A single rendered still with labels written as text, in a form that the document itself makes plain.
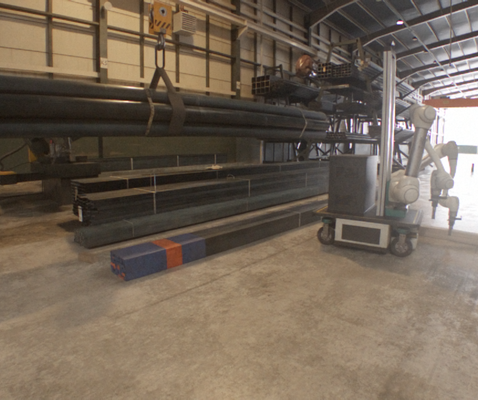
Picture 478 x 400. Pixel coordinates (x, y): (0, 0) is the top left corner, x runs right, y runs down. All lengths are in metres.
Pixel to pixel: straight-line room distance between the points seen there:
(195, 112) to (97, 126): 0.97
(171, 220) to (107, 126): 1.26
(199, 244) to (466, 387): 1.97
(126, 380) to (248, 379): 0.50
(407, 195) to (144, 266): 1.99
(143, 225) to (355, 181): 2.08
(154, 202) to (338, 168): 1.98
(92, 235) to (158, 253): 0.88
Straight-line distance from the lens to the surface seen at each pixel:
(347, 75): 10.70
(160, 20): 3.51
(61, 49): 10.80
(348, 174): 2.91
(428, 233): 3.76
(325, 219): 3.01
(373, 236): 2.87
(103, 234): 3.14
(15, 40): 10.53
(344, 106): 10.57
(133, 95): 2.95
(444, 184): 2.73
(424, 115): 2.61
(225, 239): 2.81
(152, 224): 3.37
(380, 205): 3.00
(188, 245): 2.56
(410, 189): 2.58
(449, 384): 1.61
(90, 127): 2.76
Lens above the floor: 0.94
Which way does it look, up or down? 10 degrees down
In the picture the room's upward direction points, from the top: straight up
